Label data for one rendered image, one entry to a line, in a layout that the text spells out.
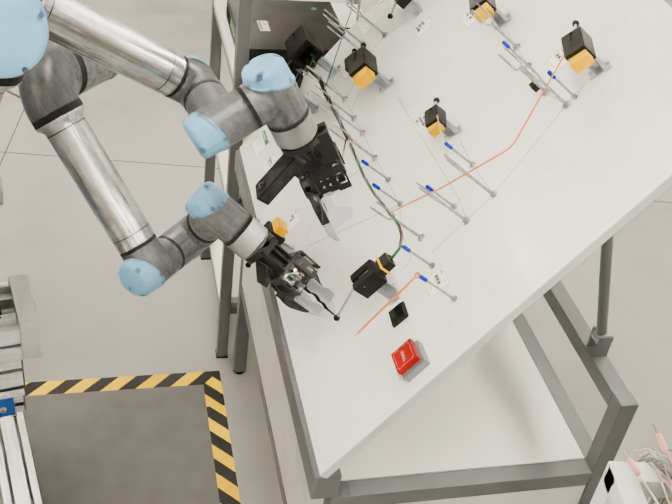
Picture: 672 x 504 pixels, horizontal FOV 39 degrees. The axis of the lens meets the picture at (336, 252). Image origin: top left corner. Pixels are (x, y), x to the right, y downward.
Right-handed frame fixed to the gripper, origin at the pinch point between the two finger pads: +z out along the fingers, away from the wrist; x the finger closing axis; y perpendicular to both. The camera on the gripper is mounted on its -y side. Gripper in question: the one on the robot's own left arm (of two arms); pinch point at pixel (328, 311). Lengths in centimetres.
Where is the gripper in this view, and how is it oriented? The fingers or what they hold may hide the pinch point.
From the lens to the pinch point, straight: 187.4
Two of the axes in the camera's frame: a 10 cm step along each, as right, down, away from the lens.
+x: 5.4, -7.6, 3.6
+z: 7.2, 6.4, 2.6
